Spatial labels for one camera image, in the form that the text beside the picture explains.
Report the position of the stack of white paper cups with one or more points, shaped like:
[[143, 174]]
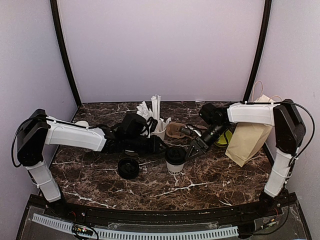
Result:
[[82, 123]]

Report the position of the black right frame post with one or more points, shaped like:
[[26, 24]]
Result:
[[259, 49]]

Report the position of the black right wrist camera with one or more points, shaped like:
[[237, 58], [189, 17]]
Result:
[[211, 114]]

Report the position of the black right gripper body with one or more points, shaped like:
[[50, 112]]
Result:
[[216, 130]]

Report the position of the black frame post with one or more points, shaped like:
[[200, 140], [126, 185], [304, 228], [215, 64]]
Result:
[[63, 52], [259, 49]]

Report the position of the black coffee cup lid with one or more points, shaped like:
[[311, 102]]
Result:
[[175, 155]]

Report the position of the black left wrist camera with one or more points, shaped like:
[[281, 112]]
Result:
[[132, 126]]

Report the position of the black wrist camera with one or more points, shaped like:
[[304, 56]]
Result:
[[132, 126], [211, 114]]

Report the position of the lime green bowl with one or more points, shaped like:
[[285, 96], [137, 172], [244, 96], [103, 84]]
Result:
[[224, 139]]

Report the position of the brown paper takeout bag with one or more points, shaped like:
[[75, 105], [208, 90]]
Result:
[[247, 142]]

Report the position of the white paper coffee cup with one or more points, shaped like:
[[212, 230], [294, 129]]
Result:
[[175, 167]]

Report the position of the black left frame post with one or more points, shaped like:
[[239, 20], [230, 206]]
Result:
[[63, 52]]

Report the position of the white paper cup with straws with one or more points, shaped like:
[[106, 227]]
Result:
[[160, 132]]

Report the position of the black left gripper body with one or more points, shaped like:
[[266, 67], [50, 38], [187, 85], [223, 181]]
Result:
[[134, 145]]

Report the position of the stack of black lids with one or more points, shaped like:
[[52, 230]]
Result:
[[128, 168]]

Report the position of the wrapped white straw bundle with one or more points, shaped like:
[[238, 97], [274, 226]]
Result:
[[155, 112]]

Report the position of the brown cardboard cup carrier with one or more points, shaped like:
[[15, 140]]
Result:
[[180, 130]]

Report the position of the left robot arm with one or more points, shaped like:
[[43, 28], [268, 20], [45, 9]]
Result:
[[41, 129]]

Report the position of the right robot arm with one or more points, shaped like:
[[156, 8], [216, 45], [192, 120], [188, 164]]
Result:
[[283, 116]]

